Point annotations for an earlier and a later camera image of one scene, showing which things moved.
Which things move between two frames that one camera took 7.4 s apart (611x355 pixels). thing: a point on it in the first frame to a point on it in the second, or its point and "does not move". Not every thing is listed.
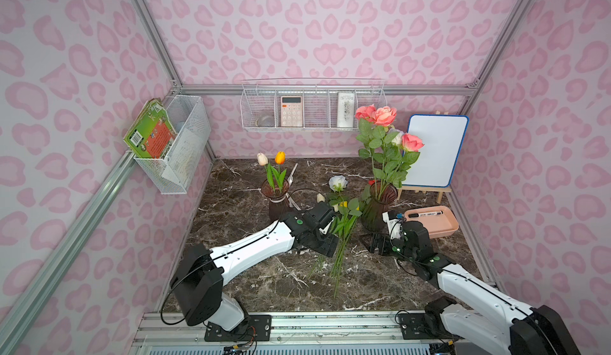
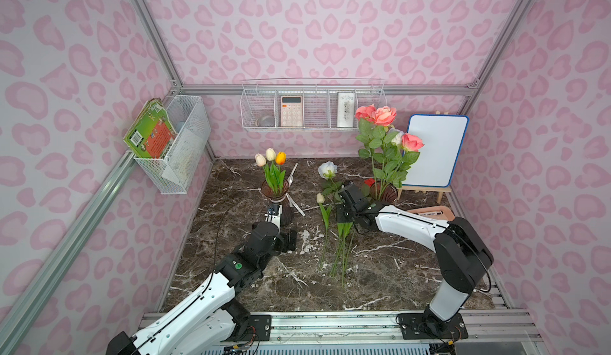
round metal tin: [266, 121] does not move
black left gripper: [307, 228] to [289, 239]
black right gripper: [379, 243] to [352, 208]
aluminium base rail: [184, 333] does not move
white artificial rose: [397, 140] does not move
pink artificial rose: [364, 115] does not move
